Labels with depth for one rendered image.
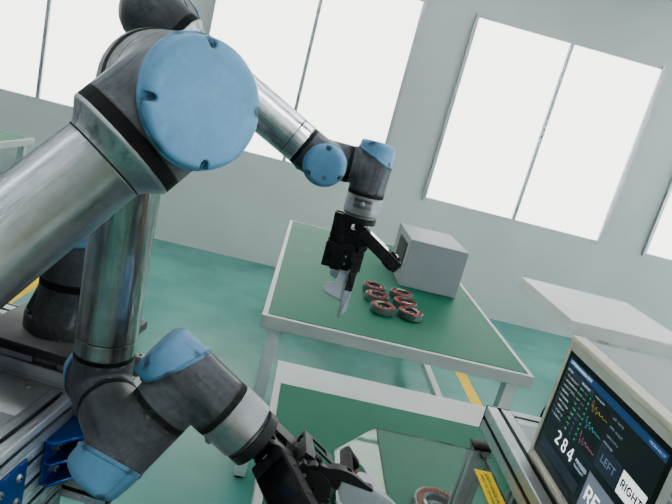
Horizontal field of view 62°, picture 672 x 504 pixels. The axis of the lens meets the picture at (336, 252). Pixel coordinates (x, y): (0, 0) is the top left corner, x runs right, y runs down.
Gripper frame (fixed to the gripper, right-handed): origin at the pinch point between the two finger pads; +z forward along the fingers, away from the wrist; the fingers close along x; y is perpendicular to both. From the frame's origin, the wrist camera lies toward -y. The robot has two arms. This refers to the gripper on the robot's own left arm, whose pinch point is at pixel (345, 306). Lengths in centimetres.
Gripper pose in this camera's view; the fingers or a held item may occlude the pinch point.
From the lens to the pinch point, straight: 121.8
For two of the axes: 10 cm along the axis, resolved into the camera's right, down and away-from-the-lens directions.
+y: -9.6, -2.7, 0.5
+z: -2.5, 9.4, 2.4
